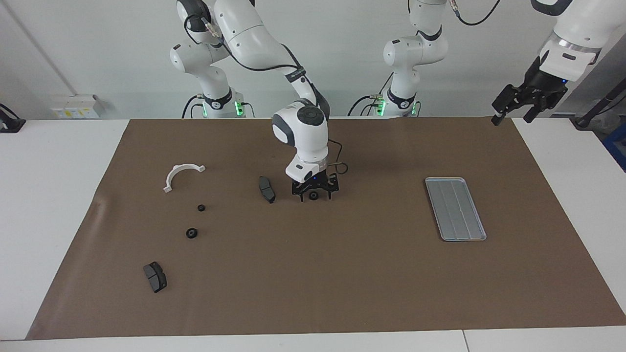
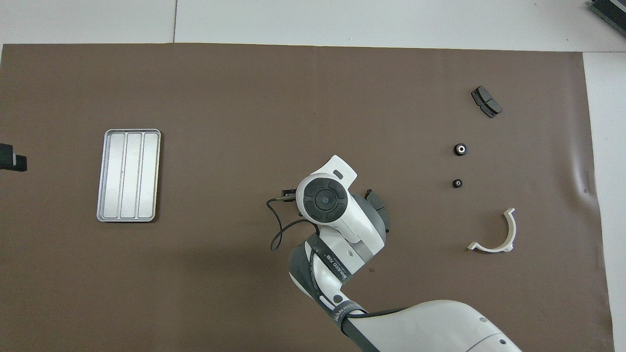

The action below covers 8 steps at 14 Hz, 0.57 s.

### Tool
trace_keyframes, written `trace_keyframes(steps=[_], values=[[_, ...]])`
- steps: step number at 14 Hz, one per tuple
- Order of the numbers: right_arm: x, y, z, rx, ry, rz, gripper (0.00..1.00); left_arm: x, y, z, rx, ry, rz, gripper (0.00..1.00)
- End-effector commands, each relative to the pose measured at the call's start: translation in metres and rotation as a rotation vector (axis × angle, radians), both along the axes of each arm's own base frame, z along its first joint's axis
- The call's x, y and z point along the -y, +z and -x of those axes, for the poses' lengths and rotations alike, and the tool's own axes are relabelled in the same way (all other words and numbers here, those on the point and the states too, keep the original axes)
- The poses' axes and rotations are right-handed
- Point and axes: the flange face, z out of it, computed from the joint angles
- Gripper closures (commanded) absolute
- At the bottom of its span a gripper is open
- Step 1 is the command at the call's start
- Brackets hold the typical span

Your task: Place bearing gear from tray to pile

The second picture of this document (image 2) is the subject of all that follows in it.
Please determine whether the white curved plastic bracket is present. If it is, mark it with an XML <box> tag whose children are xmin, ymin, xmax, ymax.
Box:
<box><xmin>467</xmin><ymin>208</ymin><xmax>517</xmax><ymax>253</ymax></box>

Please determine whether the dark grey brake pad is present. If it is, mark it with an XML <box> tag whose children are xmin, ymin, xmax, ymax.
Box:
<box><xmin>471</xmin><ymin>86</ymin><xmax>503</xmax><ymax>119</ymax></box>
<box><xmin>366</xmin><ymin>189</ymin><xmax>391</xmax><ymax>233</ymax></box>

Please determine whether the grey ribbed block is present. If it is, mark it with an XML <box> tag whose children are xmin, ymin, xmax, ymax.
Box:
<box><xmin>589</xmin><ymin>0</ymin><xmax>626</xmax><ymax>36</ymax></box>

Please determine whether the brown table mat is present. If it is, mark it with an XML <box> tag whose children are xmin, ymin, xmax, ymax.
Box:
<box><xmin>0</xmin><ymin>43</ymin><xmax>614</xmax><ymax>352</ymax></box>

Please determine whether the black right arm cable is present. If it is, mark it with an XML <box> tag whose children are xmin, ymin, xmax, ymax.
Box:
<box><xmin>267</xmin><ymin>190</ymin><xmax>409</xmax><ymax>321</ymax></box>

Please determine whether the grey metal tray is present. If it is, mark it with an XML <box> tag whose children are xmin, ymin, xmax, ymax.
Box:
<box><xmin>97</xmin><ymin>129</ymin><xmax>161</xmax><ymax>222</ymax></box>

